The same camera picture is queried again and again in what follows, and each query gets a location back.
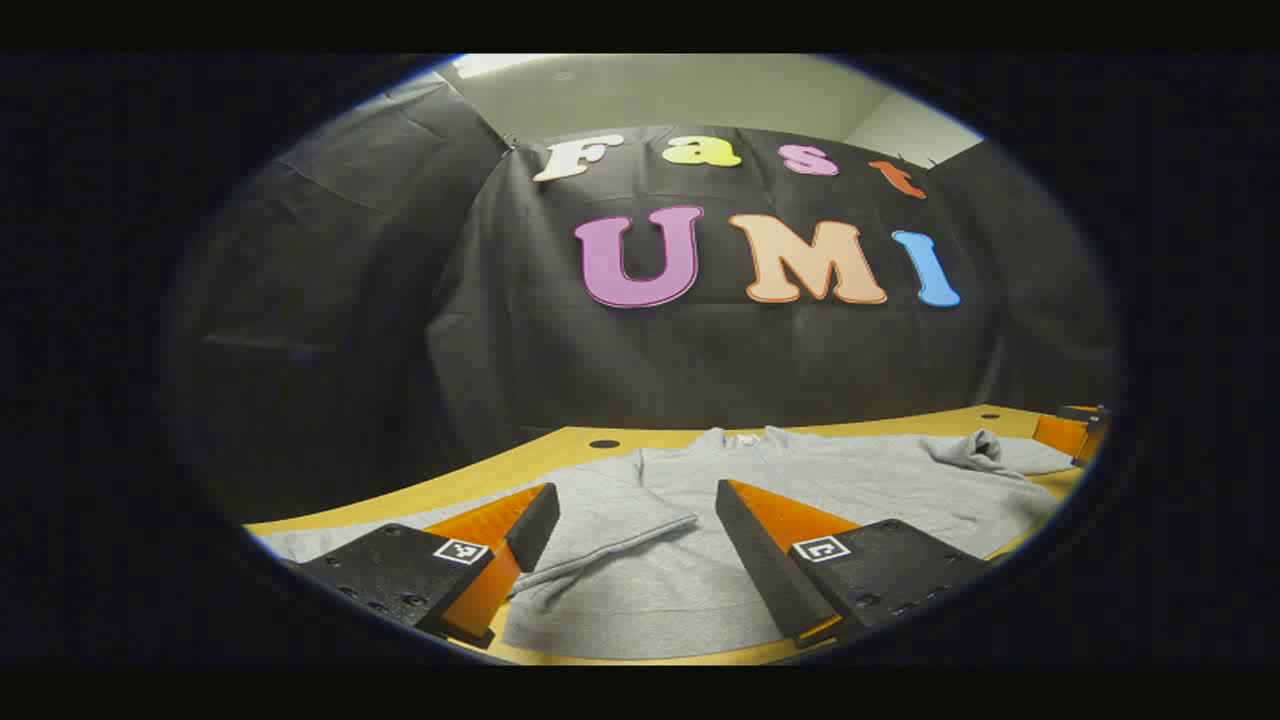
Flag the grey zip-neck sweatshirt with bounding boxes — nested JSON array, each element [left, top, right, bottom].
[[262, 425, 1079, 661]]

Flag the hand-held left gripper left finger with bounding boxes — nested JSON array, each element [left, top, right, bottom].
[[296, 482, 561, 651]]

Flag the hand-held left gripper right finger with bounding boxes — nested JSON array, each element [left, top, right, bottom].
[[714, 478, 991, 651]]

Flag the black backdrop cloth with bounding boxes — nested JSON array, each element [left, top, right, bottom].
[[165, 70, 1121, 526]]

